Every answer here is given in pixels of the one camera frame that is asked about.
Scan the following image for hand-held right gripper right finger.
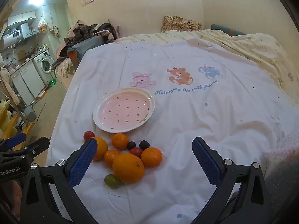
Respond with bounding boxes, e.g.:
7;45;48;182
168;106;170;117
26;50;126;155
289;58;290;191
191;137;269;224

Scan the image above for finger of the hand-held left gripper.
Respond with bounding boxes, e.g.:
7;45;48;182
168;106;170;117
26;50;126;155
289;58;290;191
0;137;50;162
0;133;27;149

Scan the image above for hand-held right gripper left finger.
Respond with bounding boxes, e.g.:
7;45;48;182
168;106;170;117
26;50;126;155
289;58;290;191
21;137;99;224

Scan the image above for large orange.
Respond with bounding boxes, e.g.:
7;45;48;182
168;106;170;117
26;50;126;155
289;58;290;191
112;153;145;184
93;137;108;161

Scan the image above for small tangerine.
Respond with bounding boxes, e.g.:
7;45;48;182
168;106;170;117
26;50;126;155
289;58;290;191
103;150;121;168
111;133;129;151
141;147;163;168

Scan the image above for pink dotted white plate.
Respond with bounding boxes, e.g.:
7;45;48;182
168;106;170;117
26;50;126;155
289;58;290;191
93;87;155;133

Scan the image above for yellow wooden rack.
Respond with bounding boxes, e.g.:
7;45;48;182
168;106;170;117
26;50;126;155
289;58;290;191
0;101;35;151

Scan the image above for white cartoon printed bedsheet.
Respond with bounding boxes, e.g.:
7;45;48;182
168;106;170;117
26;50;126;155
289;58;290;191
45;38;293;224

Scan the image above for beige hanging coat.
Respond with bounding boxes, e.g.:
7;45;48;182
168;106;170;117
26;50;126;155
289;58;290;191
0;67;21;105

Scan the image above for floor cleaner with green light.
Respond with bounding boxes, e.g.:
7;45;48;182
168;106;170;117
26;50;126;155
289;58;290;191
28;73;58;108

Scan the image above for white base cabinet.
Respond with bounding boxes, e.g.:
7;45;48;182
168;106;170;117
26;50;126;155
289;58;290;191
10;62;45;103

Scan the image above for pink patterned cloth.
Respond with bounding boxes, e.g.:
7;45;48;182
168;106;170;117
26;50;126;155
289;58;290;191
262;131;299;175

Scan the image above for grey clothing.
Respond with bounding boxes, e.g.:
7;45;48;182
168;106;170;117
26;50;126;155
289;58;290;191
265;154;299;224

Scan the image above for floral cloth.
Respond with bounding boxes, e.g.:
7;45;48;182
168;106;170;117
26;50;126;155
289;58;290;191
55;57;75;78

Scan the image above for white washing machine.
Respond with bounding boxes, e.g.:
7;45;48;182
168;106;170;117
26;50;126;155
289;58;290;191
32;50;56;85

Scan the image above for white water heater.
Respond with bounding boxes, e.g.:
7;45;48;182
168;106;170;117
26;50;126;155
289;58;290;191
0;29;24;50

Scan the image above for grey blue orange cushion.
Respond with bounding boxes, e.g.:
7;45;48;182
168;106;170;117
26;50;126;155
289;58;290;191
67;35;105;69

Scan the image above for silver range hood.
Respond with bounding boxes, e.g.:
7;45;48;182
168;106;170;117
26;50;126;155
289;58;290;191
17;23;40;40

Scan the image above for hanging plastic bags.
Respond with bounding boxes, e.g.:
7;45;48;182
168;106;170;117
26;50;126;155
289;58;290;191
38;16;49;32

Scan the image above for pale yellow printed blanket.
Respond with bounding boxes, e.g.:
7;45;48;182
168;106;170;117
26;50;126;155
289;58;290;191
114;29;299;98

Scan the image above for pile of dark clothes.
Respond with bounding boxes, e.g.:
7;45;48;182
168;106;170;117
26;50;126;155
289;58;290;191
59;20;121;56

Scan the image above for tall white cabinet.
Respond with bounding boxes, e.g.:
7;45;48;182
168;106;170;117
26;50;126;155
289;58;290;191
42;5;61;59

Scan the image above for teal pillow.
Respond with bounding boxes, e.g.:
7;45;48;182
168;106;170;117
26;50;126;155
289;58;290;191
211;23;246;36

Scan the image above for leopard print pillow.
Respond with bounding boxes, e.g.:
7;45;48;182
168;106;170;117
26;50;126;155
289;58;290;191
161;15;202;33

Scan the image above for white wall cabinets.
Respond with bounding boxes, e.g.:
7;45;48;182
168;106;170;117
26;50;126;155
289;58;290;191
7;10;37;27

